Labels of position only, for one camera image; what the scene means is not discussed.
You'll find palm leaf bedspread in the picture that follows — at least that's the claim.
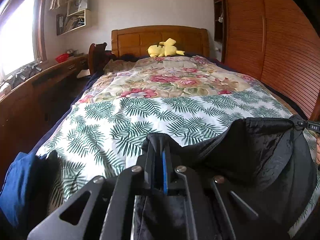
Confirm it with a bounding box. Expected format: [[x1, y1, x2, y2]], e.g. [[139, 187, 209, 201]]
[[35, 84, 320, 230]]

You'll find blue cloth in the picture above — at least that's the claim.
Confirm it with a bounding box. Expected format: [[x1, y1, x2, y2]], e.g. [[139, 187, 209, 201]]
[[1, 152, 36, 228]]

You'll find floral quilt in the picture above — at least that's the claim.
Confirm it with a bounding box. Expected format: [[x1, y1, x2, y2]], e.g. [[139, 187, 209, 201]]
[[77, 55, 258, 103]]

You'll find dark grey jacket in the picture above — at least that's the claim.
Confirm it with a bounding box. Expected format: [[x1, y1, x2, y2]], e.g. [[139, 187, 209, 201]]
[[142, 115, 319, 239]]

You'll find person's right hand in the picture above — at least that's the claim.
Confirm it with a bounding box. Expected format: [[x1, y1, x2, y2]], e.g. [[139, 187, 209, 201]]
[[316, 136, 320, 165]]

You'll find white wall shelf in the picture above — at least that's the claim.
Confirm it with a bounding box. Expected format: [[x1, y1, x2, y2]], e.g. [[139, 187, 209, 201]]
[[56, 0, 92, 36]]

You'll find wooden desk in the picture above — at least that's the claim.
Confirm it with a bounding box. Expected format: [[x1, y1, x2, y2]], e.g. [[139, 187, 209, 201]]
[[0, 55, 88, 178]]

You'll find red bowl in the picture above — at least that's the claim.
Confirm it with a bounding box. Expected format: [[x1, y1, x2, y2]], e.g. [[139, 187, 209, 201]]
[[55, 53, 69, 63]]

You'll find dark wooden chair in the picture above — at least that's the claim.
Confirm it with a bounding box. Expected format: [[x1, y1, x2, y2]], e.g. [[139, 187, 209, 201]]
[[87, 42, 117, 76]]

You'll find wooden headboard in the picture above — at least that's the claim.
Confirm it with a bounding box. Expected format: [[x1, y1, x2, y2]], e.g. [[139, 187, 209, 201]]
[[111, 25, 210, 57]]

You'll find yellow plush toy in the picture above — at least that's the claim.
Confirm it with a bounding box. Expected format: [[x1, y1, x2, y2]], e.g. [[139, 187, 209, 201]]
[[147, 38, 185, 57]]

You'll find wooden louvred wardrobe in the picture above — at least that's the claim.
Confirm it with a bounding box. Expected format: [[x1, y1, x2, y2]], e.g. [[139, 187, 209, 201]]
[[219, 0, 319, 120]]

